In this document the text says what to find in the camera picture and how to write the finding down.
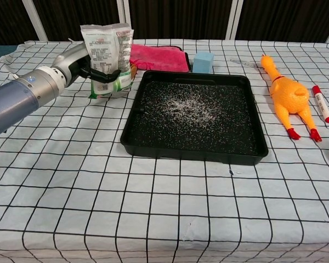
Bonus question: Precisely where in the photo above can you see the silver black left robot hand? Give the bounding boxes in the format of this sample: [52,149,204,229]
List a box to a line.
[52,42,122,89]

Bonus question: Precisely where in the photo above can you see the white green snack bag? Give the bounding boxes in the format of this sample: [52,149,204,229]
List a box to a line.
[80,23,135,100]

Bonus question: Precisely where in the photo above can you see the black square plastic tray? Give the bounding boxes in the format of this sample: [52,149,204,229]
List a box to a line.
[120,70,269,166]

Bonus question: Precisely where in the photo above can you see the pink folded towel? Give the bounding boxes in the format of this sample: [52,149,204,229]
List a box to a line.
[129,43,191,73]

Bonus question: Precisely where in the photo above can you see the scattered white grains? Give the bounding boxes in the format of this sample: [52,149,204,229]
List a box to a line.
[142,82,253,148]

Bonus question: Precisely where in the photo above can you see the light blue foam block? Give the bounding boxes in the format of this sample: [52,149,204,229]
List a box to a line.
[192,51,215,74]

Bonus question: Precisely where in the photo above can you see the white black checked tablecloth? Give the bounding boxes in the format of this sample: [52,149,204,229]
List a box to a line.
[0,38,329,263]

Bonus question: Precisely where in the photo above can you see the yellow rubber chicken toy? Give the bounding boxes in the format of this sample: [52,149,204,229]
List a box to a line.
[260,54,323,142]

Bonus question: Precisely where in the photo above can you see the red white marker pen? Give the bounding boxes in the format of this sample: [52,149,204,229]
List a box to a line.
[311,85,329,124]

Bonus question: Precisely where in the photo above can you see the white upright frame post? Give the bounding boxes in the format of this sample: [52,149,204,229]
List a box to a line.
[224,0,244,41]
[117,0,134,41]

